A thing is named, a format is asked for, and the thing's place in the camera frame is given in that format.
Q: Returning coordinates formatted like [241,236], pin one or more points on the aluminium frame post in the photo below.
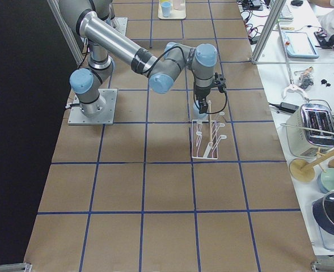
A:
[272,20]

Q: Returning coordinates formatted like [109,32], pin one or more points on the black power adapter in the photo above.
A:
[285,107]

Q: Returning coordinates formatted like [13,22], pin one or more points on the light blue ikea cup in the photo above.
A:
[197,115]

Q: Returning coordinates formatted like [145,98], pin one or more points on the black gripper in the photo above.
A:
[201,92]

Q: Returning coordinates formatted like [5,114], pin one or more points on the pink plastic cup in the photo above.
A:
[177,4]

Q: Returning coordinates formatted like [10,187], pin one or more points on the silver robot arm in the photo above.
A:
[105,11]
[92,20]

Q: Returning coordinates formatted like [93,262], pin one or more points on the green bowl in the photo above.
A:
[326,180]

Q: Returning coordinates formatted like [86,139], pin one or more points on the silver toaster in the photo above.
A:
[310,129]

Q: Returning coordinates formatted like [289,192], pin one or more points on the dark blue pot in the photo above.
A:
[323,212]

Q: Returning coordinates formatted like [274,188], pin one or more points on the blue plastic cup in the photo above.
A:
[166,8]

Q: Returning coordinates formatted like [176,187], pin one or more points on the long reacher grabber tool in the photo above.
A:
[292,86]

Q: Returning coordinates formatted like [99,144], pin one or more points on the wooden mug tree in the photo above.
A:
[303,171]

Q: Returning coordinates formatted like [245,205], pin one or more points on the white wire cup rack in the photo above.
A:
[206,136]

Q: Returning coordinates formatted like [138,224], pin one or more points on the cream plastic tray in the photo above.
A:
[174,14]

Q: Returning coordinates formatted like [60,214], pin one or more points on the teach pendant tablet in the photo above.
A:
[299,45]

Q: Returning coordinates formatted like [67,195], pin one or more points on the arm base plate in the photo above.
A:
[120,24]
[100,112]

